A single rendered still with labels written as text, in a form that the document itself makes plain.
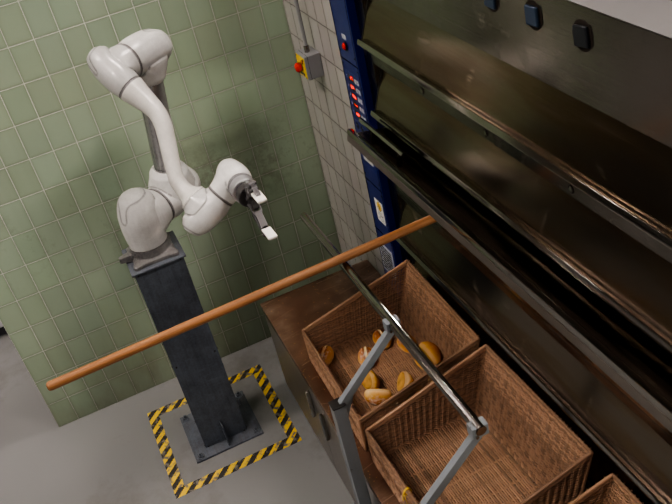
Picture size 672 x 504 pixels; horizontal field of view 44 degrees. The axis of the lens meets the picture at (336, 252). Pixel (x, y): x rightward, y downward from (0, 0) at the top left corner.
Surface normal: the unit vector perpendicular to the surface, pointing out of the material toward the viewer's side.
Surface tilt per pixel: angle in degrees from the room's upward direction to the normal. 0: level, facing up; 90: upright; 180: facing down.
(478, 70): 70
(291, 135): 90
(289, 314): 0
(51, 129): 90
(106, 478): 0
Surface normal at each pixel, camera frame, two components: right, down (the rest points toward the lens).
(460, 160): -0.91, 0.07
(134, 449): -0.19, -0.80
